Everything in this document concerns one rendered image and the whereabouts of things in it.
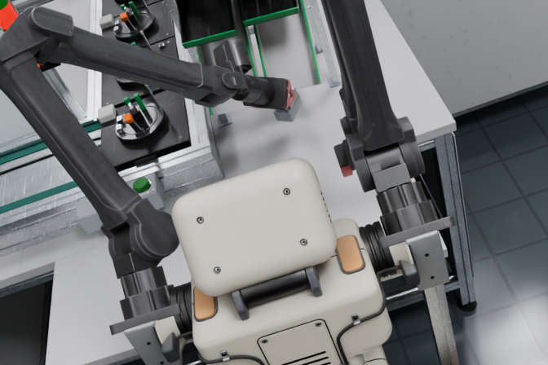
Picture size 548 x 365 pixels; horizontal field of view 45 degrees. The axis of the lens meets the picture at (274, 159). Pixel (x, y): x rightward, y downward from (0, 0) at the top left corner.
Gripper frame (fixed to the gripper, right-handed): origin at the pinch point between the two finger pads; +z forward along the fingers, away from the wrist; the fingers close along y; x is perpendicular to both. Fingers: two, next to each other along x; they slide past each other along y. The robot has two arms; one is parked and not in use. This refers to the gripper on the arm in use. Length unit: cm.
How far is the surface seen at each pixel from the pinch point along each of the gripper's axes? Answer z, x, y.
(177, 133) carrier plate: 2.1, 10.9, 30.7
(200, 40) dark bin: -9.8, -10.9, 17.7
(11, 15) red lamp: -26, -13, 62
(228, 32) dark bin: -7.8, -13.0, 11.5
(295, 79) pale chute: 12.0, -5.2, 3.5
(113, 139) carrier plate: -1, 14, 49
